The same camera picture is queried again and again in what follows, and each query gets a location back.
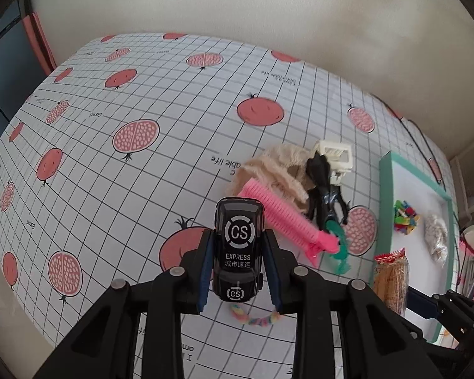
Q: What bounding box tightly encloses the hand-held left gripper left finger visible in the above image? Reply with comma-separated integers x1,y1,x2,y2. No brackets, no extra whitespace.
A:
35,229,218,379

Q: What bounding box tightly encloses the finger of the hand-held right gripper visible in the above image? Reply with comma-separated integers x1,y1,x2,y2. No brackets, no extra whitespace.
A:
397,318,471,364
408,286,474,330

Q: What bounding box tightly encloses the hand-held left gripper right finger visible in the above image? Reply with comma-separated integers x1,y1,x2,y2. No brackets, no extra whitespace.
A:
263,229,445,379

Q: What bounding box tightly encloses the black toy car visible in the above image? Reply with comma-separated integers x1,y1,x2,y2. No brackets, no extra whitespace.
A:
211,197,267,304

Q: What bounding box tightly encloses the pink hair comb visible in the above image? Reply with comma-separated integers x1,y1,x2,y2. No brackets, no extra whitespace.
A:
237,177,338,267

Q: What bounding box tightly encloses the green plastic toy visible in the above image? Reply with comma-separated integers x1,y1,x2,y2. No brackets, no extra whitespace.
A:
322,219,352,275

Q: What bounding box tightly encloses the black action figure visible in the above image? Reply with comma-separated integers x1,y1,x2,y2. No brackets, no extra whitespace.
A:
303,153,350,226

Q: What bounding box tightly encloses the beige fluffy scrunchie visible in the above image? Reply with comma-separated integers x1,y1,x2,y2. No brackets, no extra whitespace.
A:
231,145,319,212

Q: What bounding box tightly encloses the white tray with teal rim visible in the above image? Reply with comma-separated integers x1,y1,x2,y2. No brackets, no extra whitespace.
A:
373,151,459,342

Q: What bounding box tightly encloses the white hair claw clip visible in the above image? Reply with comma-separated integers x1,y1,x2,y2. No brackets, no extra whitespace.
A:
311,139,353,184

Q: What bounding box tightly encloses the red orange snack packet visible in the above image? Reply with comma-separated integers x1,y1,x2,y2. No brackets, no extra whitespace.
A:
373,248,410,316

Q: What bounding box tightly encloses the bag of white beads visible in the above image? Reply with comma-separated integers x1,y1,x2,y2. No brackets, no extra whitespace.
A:
424,213,449,262

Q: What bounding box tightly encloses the pink striped crocheted cloth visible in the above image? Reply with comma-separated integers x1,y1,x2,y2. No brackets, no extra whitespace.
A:
456,221,474,301

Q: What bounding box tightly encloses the white shelf rack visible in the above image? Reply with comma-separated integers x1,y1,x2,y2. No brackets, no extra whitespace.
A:
448,124,474,226

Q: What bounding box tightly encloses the pomegranate print grid tablecloth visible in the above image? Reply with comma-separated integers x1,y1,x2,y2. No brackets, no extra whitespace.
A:
0,32,465,379

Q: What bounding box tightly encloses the dark blue cabinet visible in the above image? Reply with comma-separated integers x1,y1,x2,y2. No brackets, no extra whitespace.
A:
0,20,36,123

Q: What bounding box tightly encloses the colourful braided hair tie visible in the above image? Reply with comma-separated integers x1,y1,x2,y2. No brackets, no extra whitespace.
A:
229,302,281,328

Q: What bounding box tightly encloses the black cable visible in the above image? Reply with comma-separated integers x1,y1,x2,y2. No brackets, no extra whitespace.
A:
395,112,446,187
412,123,459,224

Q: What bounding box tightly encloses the pink table frame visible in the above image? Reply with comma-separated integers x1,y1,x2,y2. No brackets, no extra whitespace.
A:
21,12,58,75

